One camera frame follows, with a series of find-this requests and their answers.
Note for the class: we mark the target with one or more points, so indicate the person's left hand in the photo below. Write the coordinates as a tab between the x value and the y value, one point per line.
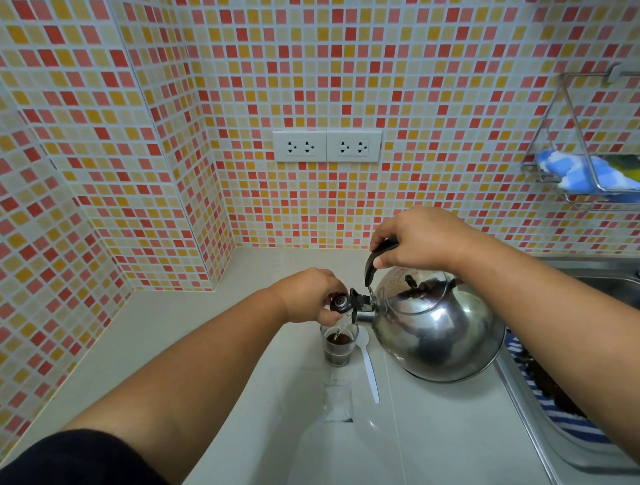
302	295

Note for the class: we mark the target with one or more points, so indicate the person's right hand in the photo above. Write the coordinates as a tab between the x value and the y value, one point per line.
425	240

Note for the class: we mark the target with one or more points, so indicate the person's right thumb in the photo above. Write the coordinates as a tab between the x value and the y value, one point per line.
385	261

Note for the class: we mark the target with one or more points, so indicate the person's left thumb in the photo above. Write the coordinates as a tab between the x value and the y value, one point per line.
330	318

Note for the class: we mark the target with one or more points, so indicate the stainless steel whistling kettle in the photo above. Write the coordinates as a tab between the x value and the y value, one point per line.
440	330

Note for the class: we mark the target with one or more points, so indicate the person's right forearm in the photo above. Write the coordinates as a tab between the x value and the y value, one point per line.
560	325

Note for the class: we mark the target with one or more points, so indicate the person's left forearm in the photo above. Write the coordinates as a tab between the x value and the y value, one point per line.
200	379

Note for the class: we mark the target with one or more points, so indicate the glass cup of coffee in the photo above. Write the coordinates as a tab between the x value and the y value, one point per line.
339	349

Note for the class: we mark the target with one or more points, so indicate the white plastic spoon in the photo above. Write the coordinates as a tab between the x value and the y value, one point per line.
369	369

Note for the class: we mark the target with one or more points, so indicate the clear empty sachet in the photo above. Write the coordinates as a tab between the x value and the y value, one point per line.
338	402

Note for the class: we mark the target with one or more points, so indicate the blue white checked cloth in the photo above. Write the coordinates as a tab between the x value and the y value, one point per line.
575	172

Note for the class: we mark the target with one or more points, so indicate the stainless steel sink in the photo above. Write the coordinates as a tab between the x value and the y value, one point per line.
535	424

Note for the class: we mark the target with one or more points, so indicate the blue white striped cloth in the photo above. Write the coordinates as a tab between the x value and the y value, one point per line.
565	414

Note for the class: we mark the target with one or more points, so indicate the yellow green sponge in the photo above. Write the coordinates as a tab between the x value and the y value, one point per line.
627	167

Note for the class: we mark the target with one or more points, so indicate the black sleeve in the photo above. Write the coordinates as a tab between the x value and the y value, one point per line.
75	459

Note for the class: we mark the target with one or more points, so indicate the white wall socket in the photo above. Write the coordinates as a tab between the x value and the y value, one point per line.
354	147
300	146

